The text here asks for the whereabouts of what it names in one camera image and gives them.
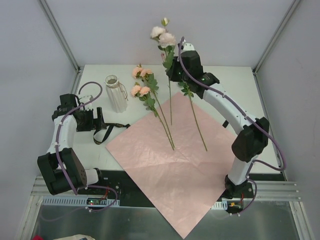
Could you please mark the pink wrapping paper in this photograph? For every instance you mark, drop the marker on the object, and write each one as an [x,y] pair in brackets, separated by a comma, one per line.
[184,183]

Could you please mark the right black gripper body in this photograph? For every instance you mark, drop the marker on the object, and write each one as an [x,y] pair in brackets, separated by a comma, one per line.
[173,72]

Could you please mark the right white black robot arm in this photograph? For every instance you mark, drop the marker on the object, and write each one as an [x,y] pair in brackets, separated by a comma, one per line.
[251,140]

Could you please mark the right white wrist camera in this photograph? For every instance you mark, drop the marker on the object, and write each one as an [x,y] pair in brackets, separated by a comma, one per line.
[187,47]

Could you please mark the aluminium front rail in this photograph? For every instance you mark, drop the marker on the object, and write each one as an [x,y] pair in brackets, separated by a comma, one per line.
[281,191]

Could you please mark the white cable duct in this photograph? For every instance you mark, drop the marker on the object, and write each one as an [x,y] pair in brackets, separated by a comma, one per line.
[79,201]
[220,205]

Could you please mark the peach rose stem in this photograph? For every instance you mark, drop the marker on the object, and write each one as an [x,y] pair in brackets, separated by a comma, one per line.
[185,89]
[147,94]
[146,75]

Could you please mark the white ribbed ceramic vase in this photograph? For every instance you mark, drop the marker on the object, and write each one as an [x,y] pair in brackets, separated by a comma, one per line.
[117,93]

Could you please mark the beige cloth bag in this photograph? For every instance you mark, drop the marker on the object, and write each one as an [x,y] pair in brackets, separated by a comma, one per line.
[76,237]

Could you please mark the pale pink rose stem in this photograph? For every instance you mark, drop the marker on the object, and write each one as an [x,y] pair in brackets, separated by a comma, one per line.
[166,42]

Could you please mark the right aluminium frame post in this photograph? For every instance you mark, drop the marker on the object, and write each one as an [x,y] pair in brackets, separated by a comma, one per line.
[276,35]

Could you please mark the black printed ribbon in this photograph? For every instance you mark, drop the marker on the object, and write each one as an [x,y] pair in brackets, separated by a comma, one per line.
[108,127]

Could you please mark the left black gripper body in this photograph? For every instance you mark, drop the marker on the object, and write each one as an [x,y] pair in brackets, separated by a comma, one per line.
[95,121]

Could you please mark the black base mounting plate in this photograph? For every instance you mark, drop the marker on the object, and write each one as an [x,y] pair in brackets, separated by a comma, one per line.
[117,183]

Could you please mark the right white cable duct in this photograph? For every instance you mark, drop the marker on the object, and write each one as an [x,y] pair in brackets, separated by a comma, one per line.
[220,205]

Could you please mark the red cloth item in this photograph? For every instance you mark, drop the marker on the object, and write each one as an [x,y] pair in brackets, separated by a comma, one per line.
[37,237]

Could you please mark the left white cable duct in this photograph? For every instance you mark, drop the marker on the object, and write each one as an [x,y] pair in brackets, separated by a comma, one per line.
[79,201]

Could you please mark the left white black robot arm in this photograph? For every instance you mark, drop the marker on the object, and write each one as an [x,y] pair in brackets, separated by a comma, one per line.
[60,167]

